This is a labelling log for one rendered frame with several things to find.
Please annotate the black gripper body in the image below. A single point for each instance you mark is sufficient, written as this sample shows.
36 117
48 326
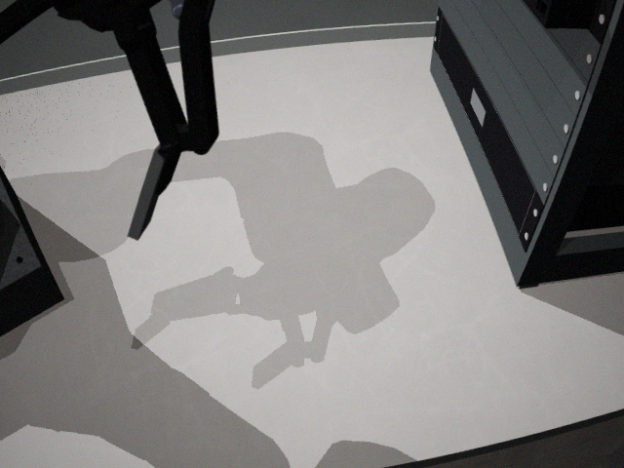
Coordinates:
92 14

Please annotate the dark grey server rack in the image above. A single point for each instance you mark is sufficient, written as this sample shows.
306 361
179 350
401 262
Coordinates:
534 110

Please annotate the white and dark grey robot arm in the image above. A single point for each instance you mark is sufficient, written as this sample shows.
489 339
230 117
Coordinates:
2 225

